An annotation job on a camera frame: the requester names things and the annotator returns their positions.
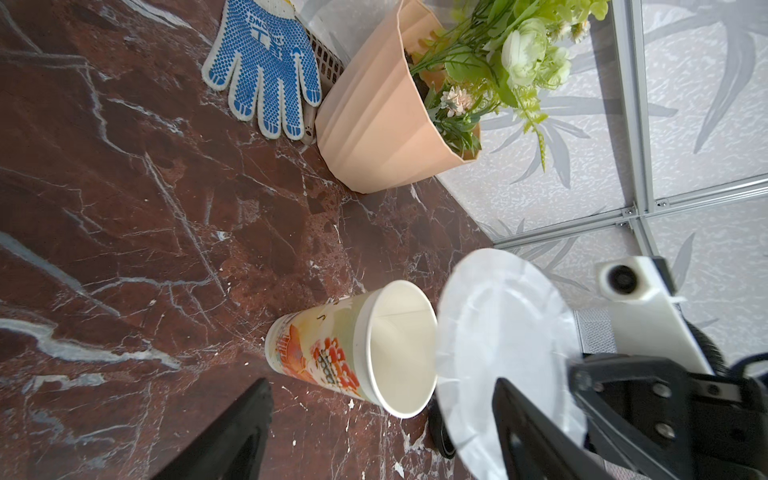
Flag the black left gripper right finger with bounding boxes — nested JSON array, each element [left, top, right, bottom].
[[492, 378, 611, 480]]

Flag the green white artificial flowers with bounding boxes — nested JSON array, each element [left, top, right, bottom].
[[404, 0, 609, 160]]

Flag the blue dotted work glove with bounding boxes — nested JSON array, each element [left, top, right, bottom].
[[201, 0, 322, 140]]

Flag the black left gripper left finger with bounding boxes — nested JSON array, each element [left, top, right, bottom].
[[154, 378, 274, 480]]

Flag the beige plastic flower pot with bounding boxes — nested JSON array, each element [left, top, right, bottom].
[[315, 1, 475, 194]]

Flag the printed paper milk tea cup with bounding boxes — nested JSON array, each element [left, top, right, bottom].
[[265, 280, 437, 419]]

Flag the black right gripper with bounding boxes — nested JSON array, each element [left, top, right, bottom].
[[568, 354, 767, 479]]

